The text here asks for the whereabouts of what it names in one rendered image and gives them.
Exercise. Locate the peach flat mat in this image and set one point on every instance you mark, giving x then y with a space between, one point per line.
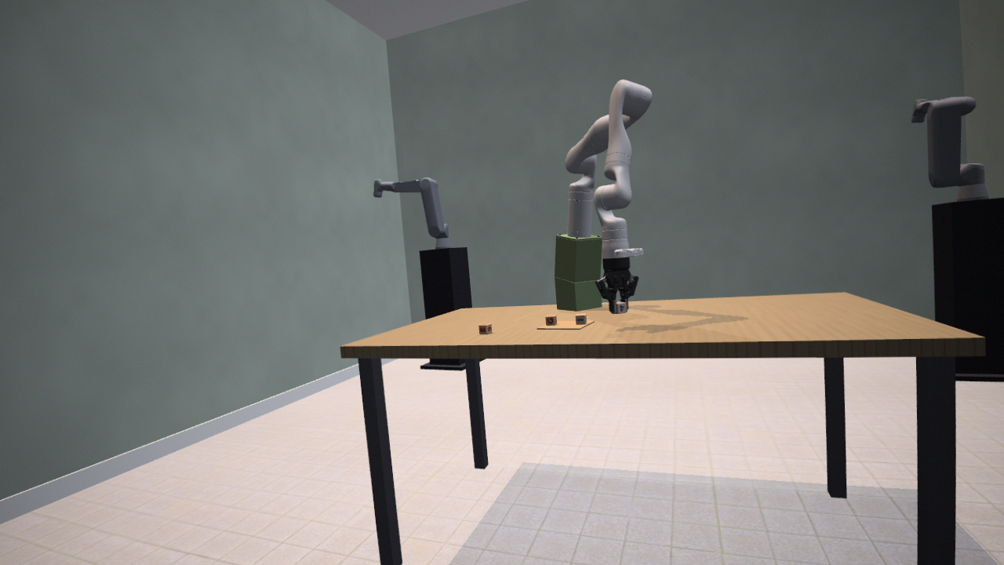
565 325

